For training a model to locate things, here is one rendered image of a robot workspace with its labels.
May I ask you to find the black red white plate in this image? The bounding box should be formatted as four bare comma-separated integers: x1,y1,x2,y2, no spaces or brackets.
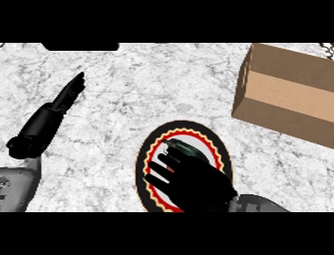
135,120,234,213

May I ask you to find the brown cardboard box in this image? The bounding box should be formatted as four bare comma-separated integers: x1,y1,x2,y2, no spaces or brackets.
230,43,334,156

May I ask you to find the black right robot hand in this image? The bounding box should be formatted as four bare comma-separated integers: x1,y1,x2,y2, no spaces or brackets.
144,145,239,213

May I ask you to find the black flat object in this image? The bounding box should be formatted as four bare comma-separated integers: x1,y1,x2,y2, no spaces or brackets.
42,42,122,53

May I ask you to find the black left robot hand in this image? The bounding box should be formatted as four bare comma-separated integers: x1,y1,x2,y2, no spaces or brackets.
5,71,88,160

